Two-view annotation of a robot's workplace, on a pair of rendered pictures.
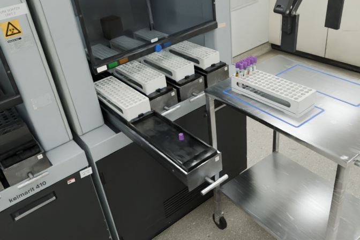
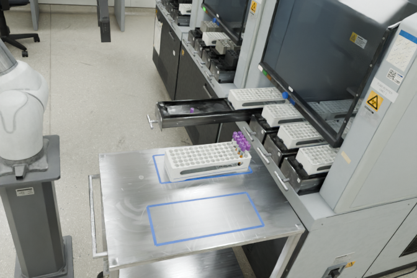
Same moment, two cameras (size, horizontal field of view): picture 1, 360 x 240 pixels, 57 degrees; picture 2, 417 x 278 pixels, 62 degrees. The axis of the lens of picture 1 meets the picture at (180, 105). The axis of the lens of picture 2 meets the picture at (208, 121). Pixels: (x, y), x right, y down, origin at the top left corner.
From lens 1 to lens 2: 172 cm
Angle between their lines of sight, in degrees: 79
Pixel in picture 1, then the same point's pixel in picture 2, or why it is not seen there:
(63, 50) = (260, 38)
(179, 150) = (180, 108)
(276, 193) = (193, 267)
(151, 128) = (214, 106)
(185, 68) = (284, 133)
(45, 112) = (241, 62)
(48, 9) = (266, 9)
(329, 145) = (120, 157)
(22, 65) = (247, 28)
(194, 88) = (273, 151)
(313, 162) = not seen: outside the picture
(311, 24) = not seen: outside the picture
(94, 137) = not seen: hidden behind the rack
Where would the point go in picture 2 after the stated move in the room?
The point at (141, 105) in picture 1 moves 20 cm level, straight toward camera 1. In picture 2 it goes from (233, 98) to (192, 90)
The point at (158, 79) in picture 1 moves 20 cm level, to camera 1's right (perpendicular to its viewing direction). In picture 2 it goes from (269, 113) to (264, 139)
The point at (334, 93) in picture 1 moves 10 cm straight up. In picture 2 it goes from (180, 208) to (183, 186)
